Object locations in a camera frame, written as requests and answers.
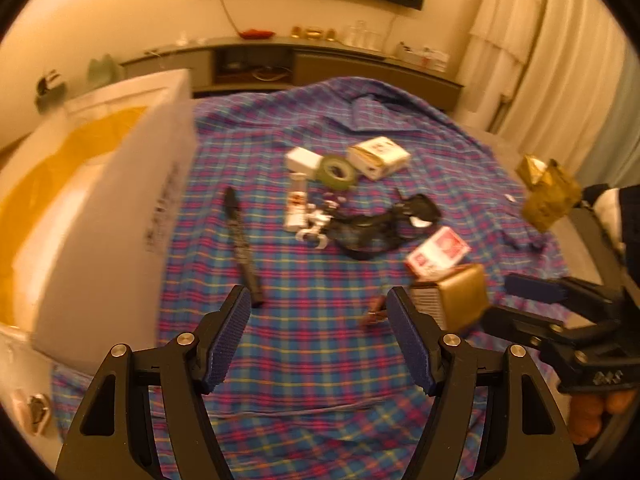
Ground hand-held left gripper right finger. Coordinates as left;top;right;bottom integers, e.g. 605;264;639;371
387;286;581;480

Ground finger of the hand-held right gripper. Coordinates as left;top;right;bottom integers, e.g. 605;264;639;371
504;271;623;308
479;304;568;348

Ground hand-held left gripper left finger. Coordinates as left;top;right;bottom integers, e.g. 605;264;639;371
54;285;253;480

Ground small gold box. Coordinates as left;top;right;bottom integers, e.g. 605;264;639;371
410;263;490;336

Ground red card box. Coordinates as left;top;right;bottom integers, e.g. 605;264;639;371
405;226;472;281

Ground black marker pen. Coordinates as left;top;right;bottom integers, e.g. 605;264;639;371
223;186;265;308

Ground black safety glasses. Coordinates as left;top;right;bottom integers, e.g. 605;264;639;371
327;187;443;261

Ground small white tube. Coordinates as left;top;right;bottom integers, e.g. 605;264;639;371
284;171;310;233

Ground large white storage box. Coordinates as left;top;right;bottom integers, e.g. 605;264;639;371
0;67;200;378

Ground person's right hand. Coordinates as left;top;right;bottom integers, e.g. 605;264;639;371
570;389;638;446

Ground small brown metal object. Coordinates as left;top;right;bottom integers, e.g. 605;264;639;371
361;296;391;328

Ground blue plaid shirt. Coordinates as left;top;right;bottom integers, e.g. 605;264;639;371
50;76;563;480

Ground gold foil bag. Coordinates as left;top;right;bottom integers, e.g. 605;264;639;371
515;154;583;233

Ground white purple toy figure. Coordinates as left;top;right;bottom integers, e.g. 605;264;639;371
295;192;348;251

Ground green tape roll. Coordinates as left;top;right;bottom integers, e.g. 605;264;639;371
316;155;359;192

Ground white and gold card box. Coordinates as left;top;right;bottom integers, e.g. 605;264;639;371
346;136;412;181

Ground small white box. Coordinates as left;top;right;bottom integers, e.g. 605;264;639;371
286;147;322;179

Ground cream curtain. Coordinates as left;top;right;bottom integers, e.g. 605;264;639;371
495;0;640;186

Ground white desk organiser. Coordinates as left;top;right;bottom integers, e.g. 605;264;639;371
397;42;448;71

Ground long grey sideboard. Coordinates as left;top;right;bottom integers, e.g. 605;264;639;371
120;37;466;111

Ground pale green chair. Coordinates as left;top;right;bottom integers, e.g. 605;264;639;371
87;55;123;86

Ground black wall cable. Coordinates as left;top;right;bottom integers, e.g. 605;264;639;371
218;0;242;35

